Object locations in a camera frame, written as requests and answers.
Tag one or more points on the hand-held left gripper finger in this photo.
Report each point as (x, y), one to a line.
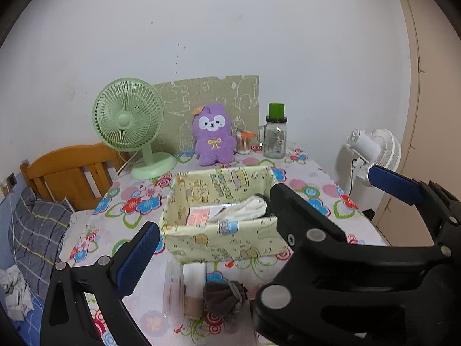
(138, 256)

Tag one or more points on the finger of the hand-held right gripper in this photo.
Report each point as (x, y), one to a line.
(306, 216)
(396, 185)

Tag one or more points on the clear plastic tube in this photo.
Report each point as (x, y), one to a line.
(173, 288)

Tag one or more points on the white and beige tube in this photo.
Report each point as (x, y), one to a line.
(194, 281)

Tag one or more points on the white socks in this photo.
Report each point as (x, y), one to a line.
(245, 209)

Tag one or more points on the pink packet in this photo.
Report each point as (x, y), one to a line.
(200, 218)

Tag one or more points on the yellow cartoon fabric storage box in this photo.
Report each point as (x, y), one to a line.
(216, 239)

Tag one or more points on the brown balled socks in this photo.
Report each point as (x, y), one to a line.
(223, 299)

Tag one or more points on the white standing fan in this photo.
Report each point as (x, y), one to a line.
(385, 147)

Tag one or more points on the glass jar with green lid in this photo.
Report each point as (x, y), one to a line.
(275, 140)

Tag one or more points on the cotton swab jar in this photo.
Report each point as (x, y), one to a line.
(244, 146)

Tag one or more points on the beige door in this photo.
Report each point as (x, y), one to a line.
(432, 97)

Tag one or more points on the grey plaid pillow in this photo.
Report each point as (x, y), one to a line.
(36, 230)

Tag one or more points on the purple plush toy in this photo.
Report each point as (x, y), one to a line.
(214, 147)

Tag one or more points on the wooden bed headboard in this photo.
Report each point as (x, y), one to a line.
(65, 158)

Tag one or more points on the crumpled white cloth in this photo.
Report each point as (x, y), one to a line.
(16, 292)

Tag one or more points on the blue checked bed sheet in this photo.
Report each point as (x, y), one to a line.
(32, 328)

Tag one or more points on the green desk fan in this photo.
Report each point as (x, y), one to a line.
(128, 119)

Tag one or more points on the green cartoon printed board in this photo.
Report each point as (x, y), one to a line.
(216, 93)

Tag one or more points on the dark wall socket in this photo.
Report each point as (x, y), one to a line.
(12, 181)

